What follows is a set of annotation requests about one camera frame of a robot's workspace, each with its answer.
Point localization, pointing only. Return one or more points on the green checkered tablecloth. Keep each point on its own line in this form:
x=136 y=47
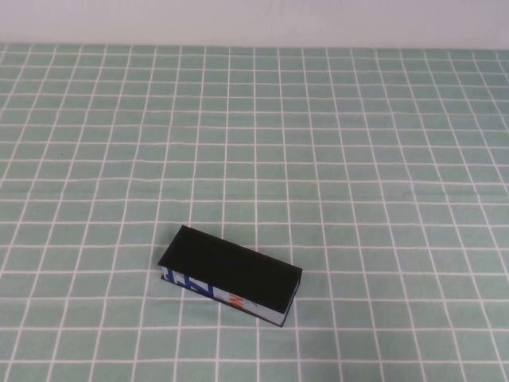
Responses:
x=358 y=159

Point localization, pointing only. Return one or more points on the black printed glasses case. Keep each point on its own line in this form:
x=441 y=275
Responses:
x=230 y=266

